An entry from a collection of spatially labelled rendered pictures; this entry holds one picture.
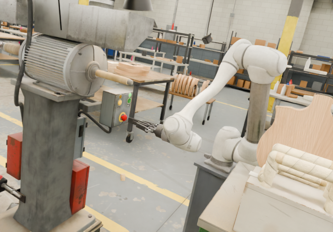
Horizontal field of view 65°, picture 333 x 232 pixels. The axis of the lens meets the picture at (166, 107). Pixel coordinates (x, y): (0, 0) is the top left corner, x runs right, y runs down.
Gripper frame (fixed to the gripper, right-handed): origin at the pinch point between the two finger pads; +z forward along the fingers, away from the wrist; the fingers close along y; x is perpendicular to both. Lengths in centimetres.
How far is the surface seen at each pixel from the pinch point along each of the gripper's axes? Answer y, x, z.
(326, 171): -45, 23, -89
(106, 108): -8.0, 4.8, 14.0
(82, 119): -10.5, -5.8, 28.8
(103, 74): -28.5, 27.9, 1.8
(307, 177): -30, 14, -87
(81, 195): -10, -55, 23
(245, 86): 944, -77, 113
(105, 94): -7.9, 12.8, 15.9
